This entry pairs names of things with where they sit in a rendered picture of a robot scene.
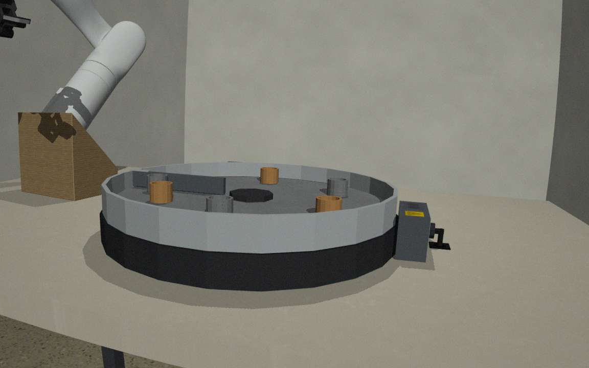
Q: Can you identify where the grey metal sleeve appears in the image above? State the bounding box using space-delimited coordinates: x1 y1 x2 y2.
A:
147 174 168 193
206 195 233 213
327 178 348 197

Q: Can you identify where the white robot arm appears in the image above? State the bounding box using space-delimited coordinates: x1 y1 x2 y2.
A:
42 0 146 130

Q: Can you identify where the bronze bushing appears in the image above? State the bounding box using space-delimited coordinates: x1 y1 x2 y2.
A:
260 167 279 184
315 196 342 213
149 181 173 203

